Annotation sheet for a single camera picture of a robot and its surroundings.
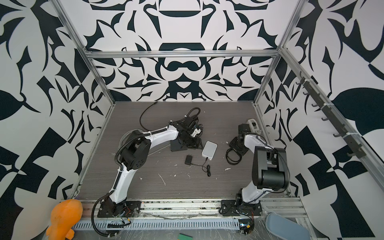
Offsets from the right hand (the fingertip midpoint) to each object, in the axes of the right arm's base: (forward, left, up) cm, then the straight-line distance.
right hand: (234, 146), depth 94 cm
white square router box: (-2, +16, -1) cm, 16 cm away
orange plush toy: (-36, +82, +8) cm, 90 cm away
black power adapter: (-8, +28, 0) cm, 30 cm away
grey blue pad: (-42, -16, -2) cm, 45 cm away
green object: (-44, +30, +1) cm, 53 cm away
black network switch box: (+1, +37, -1) cm, 37 cm away
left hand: (-1, +20, +2) cm, 20 cm away
